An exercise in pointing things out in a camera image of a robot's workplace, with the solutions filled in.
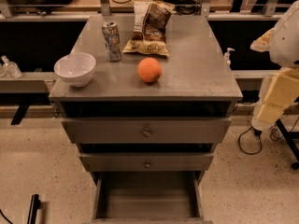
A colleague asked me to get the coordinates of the brown chip bag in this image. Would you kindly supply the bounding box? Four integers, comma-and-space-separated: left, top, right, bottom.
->
122, 0, 175, 57

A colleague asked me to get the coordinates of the top drawer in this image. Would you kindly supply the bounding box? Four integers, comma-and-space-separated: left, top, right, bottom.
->
62, 118, 231, 144

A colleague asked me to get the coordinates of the orange fruit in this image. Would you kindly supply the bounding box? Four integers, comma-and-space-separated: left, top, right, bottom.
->
137, 58, 162, 83

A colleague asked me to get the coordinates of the black floor cable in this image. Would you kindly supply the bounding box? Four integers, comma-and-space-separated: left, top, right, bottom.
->
237, 115, 299, 156

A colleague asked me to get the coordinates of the white bowl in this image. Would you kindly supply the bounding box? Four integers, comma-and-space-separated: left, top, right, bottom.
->
54, 52, 96, 87

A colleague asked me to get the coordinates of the silver soda can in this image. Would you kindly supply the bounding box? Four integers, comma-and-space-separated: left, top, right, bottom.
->
102, 21, 121, 62

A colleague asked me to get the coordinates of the grey drawer cabinet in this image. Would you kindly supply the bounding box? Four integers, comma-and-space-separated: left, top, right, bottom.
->
50, 16, 242, 224

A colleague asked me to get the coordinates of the open bottom drawer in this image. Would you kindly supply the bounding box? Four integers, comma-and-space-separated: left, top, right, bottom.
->
91, 171, 213, 224

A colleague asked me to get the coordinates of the middle drawer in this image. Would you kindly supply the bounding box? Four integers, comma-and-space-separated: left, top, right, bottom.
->
79, 152, 213, 172

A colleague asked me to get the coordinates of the black bar on floor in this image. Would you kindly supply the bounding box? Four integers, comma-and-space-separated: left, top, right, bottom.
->
27, 194, 40, 224

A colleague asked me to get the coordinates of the clear sanitizer bottle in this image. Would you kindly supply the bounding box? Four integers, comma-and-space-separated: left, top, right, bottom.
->
1, 55, 22, 78

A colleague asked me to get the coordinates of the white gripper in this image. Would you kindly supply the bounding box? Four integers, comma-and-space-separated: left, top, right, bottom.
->
249, 28, 299, 132

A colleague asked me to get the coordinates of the black stand leg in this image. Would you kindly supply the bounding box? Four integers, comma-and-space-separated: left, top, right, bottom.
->
276, 119, 299, 170

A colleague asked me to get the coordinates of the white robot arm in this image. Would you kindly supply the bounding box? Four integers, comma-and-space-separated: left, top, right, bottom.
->
250, 1, 299, 131

